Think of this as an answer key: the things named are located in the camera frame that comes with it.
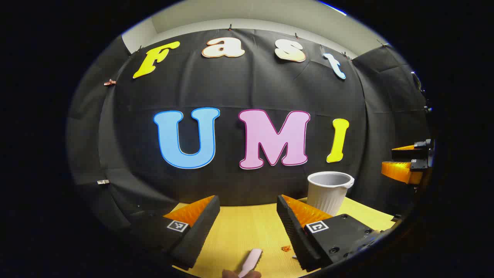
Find wooden desktop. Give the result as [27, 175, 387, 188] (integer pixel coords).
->
[172, 197, 396, 278]

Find white ribbed garbage bin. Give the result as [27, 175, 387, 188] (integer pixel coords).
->
[307, 171, 355, 217]

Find black backdrop cloth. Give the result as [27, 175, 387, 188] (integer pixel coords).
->
[66, 29, 435, 247]

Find small pink broom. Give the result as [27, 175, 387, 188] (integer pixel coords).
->
[237, 248, 263, 278]

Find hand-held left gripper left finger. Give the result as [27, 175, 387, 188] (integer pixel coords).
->
[129, 195, 220, 271]

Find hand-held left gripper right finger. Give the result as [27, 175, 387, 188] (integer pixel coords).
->
[277, 194, 386, 272]

